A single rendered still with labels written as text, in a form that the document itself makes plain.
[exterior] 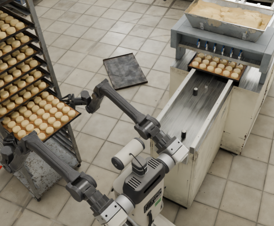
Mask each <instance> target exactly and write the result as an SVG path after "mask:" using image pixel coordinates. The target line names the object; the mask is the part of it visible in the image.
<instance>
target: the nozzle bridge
mask: <svg viewBox="0 0 274 226"><path fill-rule="evenodd" d="M198 39H200V41H201V42H200V47H199V48H198V47H197V41H198ZM206 41H208V49H207V50H206V49H205V43H206ZM215 43H216V44H217V48H216V51H215V52H214V51H213V46H214V44H215ZM223 45H225V52H224V54H222V53H221V50H222V47H223ZM170 47H172V48H176V59H178V60H180V59H181V58H182V57H183V55H184V54H185V52H186V49H189V50H193V51H196V52H200V53H204V54H207V55H210V56H214V57H218V58H222V59H225V60H229V61H233V62H236V63H240V64H243V65H247V66H251V67H254V68H258V69H259V72H261V76H260V80H259V84H263V85H264V83H265V81H266V79H267V77H268V74H269V71H270V68H271V65H272V62H273V58H274V28H273V27H269V26H268V27H267V29H266V30H265V32H264V33H263V34H262V35H261V36H260V37H259V39H258V40H257V41H256V42H255V43H254V42H250V41H246V40H243V39H238V38H234V37H230V36H226V35H221V34H218V33H214V32H210V31H206V30H202V29H198V28H194V27H192V26H191V24H190V22H189V21H188V19H187V17H186V16H185V14H184V15H183V16H182V17H181V18H180V19H179V21H178V22H177V23H176V24H175V25H174V26H173V27H172V28H171V43H170ZM231 48H234V49H233V50H234V51H233V55H232V56H230V50H231ZM240 50H242V56H241V58H240V59H239V58H238V56H239V52H240Z"/></svg>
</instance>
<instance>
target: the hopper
mask: <svg viewBox="0 0 274 226"><path fill-rule="evenodd" d="M198 3H199V4H205V5H207V4H208V5H211V6H214V7H228V8H230V10H235V11H239V12H246V11H248V12H250V13H260V14H262V15H263V16H265V15H266V16H268V17H271V18H270V20H269V22H268V24H267V25H266V27H265V29H264V30H259V29H255V28H251V27H247V26H242V25H237V24H233V23H229V22H224V21H220V20H216V19H212V18H207V17H202V16H199V15H194V14H190V13H189V12H192V11H193V10H194V9H195V8H196V7H197V5H198ZM229 4H230V5H229ZM183 13H184V14H185V16H186V17H187V19H188V21H189V22H190V24H191V26H192V27H194V28H198V29H202V30H206V31H210V32H214V33H218V34H221V35H226V36H230V37H234V38H238V39H243V40H246V41H250V42H254V43H255V42H256V41H257V40H258V39H259V37H260V36H261V35H262V34H263V33H264V32H265V30H266V29H267V27H268V25H269V23H270V21H271V20H272V18H273V16H274V10H273V9H267V8H263V7H258V6H253V5H248V4H242V3H238V2H233V1H229V0H194V1H193V2H192V3H191V4H190V5H189V6H188V8H187V9H186V10H185V11H184V12H183Z"/></svg>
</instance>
